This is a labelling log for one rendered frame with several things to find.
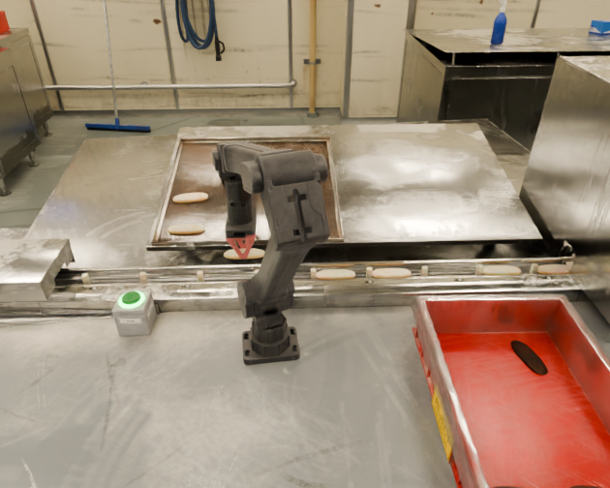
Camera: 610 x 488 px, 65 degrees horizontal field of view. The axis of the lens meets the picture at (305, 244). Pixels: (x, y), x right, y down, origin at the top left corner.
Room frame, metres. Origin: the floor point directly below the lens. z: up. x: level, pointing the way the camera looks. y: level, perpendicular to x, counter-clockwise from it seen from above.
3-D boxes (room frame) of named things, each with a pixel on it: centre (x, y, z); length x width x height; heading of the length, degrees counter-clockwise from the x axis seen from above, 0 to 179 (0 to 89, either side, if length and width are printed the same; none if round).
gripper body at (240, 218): (0.95, 0.15, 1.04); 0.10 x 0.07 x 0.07; 2
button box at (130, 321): (0.81, 0.38, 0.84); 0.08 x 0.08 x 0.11; 2
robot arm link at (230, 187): (0.96, 0.15, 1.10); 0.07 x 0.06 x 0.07; 19
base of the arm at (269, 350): (0.74, 0.07, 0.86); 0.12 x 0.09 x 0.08; 98
